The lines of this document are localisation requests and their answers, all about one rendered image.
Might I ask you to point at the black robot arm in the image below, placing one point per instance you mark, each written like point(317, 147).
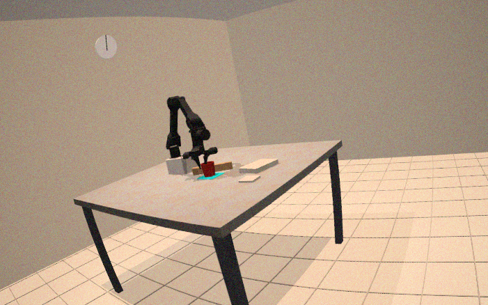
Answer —
point(194, 123)

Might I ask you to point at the red cup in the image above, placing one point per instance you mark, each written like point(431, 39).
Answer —
point(208, 169)

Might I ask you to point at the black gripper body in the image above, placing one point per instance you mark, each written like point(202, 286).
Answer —
point(211, 151)

